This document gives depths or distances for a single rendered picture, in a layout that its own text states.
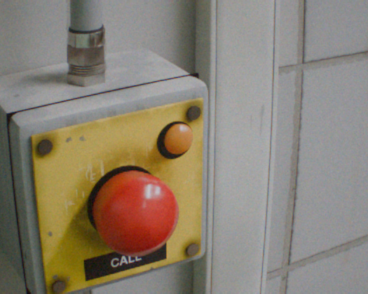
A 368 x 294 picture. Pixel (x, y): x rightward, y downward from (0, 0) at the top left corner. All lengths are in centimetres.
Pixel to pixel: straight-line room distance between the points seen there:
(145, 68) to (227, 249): 15
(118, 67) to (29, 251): 10
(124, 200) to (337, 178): 25
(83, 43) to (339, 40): 21
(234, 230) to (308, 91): 10
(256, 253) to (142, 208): 18
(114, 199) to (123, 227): 1
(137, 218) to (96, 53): 8
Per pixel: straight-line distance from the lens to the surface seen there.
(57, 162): 38
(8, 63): 43
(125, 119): 38
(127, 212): 37
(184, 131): 39
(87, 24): 39
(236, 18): 47
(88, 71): 40
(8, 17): 42
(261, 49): 48
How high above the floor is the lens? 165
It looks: 26 degrees down
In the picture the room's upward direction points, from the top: straight up
